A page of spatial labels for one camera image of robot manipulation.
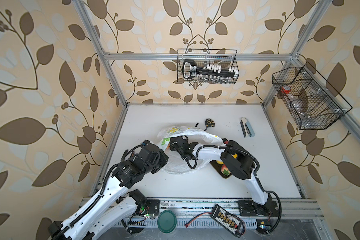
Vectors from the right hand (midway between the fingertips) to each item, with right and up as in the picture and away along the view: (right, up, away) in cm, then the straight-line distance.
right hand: (173, 142), depth 95 cm
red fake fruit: (+35, 0, +2) cm, 35 cm away
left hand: (+1, -3, -24) cm, 24 cm away
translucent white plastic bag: (+2, -12, -9) cm, 15 cm away
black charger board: (+28, -33, -26) cm, 50 cm away
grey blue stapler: (+50, +8, +7) cm, 51 cm away
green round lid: (0, -28, -33) cm, 43 cm away
